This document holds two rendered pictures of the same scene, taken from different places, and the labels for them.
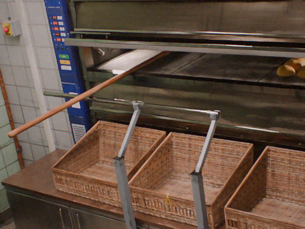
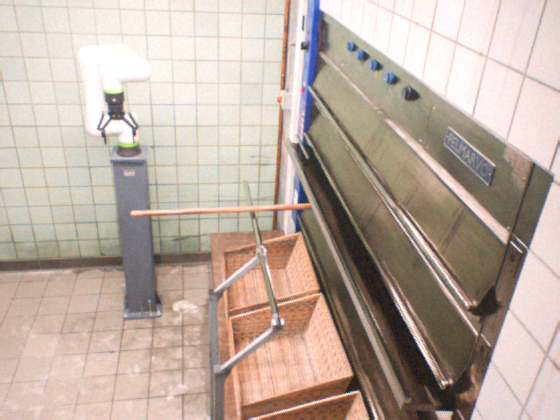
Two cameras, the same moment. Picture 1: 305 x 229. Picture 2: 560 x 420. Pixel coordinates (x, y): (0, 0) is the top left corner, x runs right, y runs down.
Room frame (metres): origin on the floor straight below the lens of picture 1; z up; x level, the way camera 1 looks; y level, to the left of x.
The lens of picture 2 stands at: (1.52, -1.22, 2.49)
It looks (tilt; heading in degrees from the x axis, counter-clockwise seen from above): 29 degrees down; 40
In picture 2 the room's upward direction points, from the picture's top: 4 degrees clockwise
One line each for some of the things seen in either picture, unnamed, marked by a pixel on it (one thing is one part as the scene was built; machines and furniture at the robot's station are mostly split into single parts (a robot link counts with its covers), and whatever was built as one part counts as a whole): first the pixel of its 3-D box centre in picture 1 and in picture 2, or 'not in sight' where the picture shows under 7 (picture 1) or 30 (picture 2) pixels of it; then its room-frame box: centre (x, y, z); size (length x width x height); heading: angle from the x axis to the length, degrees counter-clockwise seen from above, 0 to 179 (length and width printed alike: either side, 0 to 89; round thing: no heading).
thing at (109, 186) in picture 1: (110, 161); (266, 279); (3.32, 0.33, 0.72); 0.56 x 0.49 x 0.28; 49
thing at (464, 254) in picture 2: not in sight; (372, 136); (3.16, -0.29, 1.80); 1.79 x 0.11 x 0.19; 50
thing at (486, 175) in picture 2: not in sight; (386, 84); (3.18, -0.31, 1.99); 1.80 x 0.08 x 0.21; 50
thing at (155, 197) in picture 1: (190, 177); (284, 355); (2.95, -0.13, 0.72); 0.56 x 0.49 x 0.28; 51
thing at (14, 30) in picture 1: (11, 27); (286, 99); (4.08, 0.89, 1.46); 0.10 x 0.07 x 0.10; 50
